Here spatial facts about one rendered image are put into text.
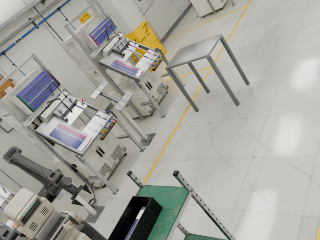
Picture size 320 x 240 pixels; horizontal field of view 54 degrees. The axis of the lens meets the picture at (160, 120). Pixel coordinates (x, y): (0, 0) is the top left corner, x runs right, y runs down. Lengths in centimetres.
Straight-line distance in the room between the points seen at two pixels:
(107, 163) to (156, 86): 162
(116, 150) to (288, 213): 268
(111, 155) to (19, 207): 239
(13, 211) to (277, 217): 195
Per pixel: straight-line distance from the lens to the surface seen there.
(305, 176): 290
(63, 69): 627
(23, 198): 239
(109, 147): 454
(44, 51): 620
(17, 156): 235
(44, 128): 424
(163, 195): 200
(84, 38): 495
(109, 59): 495
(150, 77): 525
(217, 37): 399
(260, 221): 278
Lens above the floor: 214
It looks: 26 degrees down
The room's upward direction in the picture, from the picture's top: 38 degrees counter-clockwise
